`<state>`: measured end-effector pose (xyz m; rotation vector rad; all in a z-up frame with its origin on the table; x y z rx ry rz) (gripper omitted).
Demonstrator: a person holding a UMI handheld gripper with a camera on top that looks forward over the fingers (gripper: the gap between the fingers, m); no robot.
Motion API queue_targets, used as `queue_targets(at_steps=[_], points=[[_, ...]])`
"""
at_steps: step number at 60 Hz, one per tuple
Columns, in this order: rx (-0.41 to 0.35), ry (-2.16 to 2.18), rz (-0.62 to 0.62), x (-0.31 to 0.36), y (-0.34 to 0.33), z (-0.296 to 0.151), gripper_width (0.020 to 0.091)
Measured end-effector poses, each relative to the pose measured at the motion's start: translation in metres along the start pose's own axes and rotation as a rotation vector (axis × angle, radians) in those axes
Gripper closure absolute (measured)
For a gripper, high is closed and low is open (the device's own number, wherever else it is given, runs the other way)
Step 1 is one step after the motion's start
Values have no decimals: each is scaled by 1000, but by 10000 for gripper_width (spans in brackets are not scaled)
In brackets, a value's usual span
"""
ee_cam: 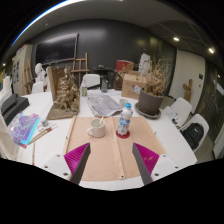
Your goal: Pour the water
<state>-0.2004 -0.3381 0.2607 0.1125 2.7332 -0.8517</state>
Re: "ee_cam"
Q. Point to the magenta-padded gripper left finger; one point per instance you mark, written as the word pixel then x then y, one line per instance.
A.
pixel 75 158

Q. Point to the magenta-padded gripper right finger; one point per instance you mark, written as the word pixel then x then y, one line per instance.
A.
pixel 146 160

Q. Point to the blue-capped plastic drink bottle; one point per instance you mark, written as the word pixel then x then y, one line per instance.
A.
pixel 125 120

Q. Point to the white ceramic mug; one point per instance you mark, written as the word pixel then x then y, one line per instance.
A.
pixel 98 130

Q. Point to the wooden paintbrush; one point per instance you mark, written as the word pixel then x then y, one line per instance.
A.
pixel 43 134

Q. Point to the wooden stick in mug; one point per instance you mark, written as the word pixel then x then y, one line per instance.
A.
pixel 100 122

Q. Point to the small paint jar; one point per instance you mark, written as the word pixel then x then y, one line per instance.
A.
pixel 44 121

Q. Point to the grey plant saucer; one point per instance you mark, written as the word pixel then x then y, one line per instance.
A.
pixel 140 111

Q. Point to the black backpack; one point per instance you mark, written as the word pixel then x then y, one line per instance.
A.
pixel 192 136

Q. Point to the white paper sheets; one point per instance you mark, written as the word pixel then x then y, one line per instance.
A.
pixel 170 114

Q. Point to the grey pot with dried plant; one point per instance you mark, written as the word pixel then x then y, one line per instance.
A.
pixel 150 103

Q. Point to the newspaper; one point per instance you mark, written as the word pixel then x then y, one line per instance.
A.
pixel 103 105

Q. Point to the small grey cup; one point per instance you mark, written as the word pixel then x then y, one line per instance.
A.
pixel 123 102

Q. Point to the green-labelled spray bottle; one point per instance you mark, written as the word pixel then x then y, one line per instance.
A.
pixel 84 90

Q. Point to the white canvas panel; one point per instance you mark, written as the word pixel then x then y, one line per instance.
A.
pixel 7 140

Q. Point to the black box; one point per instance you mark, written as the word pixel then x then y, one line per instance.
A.
pixel 15 106

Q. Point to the wooden figure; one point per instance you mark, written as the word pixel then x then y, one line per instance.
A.
pixel 187 91

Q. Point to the white plaster bust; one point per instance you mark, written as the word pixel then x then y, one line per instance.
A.
pixel 40 71

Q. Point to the wooden easel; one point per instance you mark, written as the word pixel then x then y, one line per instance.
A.
pixel 86 65

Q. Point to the white plaster statue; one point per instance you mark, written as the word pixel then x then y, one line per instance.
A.
pixel 144 63

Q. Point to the red box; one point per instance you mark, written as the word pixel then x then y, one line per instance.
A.
pixel 124 65

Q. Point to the white cabinet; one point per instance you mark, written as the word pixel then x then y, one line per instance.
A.
pixel 21 68

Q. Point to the round ceiling light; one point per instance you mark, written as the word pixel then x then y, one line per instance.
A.
pixel 176 39
pixel 211 50

